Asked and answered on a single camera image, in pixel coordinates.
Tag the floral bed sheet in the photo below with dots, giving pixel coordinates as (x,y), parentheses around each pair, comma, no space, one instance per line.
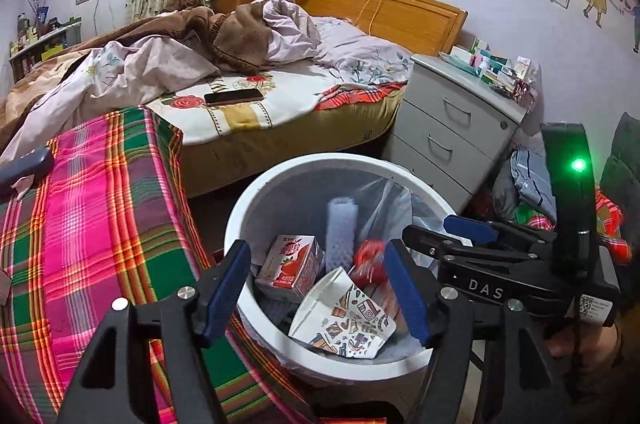
(280,124)

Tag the white drawer nightstand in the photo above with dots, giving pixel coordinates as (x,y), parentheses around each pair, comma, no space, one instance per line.
(450,134)

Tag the dark green chair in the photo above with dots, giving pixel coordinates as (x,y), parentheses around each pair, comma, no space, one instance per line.
(622,154)

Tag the black phone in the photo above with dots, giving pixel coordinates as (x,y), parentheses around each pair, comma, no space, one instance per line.
(232,97)

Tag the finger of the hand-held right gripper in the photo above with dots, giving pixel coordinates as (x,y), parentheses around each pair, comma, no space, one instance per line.
(430,244)
(467,229)

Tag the wooden bed headboard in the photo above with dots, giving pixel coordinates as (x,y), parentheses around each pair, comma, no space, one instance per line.
(415,19)

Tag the clear plastic bin liner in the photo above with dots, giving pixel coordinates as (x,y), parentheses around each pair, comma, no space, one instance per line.
(385,209)

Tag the strawberry drink carton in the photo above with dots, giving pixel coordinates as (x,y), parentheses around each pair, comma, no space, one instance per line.
(292,264)

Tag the patterned paper cup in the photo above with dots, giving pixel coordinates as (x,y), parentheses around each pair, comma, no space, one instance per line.
(340,314)

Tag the person's right hand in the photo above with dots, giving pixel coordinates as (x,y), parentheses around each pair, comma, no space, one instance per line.
(590,346)

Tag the brown blanket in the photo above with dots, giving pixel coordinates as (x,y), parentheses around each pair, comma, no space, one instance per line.
(235,34)

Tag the plaid tablecloth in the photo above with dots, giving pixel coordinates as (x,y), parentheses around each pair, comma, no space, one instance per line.
(90,229)

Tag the pile of clothes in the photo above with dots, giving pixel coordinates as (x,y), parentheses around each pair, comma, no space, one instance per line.
(530,179)

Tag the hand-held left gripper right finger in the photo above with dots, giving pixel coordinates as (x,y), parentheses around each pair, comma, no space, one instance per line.
(405,294)

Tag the white foam net sleeve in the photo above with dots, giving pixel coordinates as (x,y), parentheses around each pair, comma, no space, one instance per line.
(341,234)

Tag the wooden bed with bedding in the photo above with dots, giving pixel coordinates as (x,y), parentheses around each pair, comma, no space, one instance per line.
(150,69)

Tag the white trash bin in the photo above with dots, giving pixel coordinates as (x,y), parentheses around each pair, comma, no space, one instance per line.
(270,189)

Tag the large red can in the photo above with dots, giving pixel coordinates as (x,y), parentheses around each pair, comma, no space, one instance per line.
(367,259)

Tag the group of medicine boxes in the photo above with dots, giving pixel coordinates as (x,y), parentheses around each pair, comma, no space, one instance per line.
(492,66)

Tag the shelf with small items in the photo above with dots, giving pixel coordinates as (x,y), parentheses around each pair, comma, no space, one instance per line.
(40,46)

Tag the dark blue case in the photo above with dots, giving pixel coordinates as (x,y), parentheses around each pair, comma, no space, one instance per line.
(25,166)

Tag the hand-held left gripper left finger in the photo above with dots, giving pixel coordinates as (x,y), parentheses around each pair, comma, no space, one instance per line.
(225,294)

